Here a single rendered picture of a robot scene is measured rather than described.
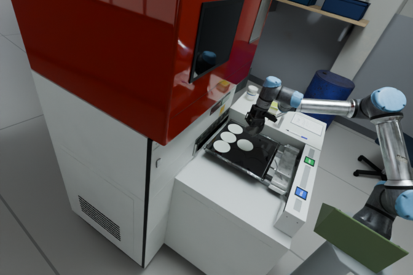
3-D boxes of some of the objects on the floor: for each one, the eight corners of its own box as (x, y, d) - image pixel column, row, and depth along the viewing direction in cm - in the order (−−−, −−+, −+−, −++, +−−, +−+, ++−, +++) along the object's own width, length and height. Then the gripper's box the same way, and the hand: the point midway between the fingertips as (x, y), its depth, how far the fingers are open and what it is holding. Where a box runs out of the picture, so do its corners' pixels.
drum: (329, 124, 353) (358, 80, 307) (321, 140, 316) (354, 92, 270) (297, 109, 373) (320, 65, 327) (287, 122, 336) (311, 74, 290)
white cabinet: (162, 248, 168) (174, 178, 119) (220, 169, 240) (242, 105, 191) (240, 307, 149) (292, 252, 100) (278, 201, 220) (319, 139, 172)
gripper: (250, 100, 119) (238, 132, 131) (258, 110, 112) (245, 142, 124) (263, 100, 122) (251, 131, 134) (273, 110, 115) (258, 141, 127)
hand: (253, 134), depth 129 cm, fingers closed
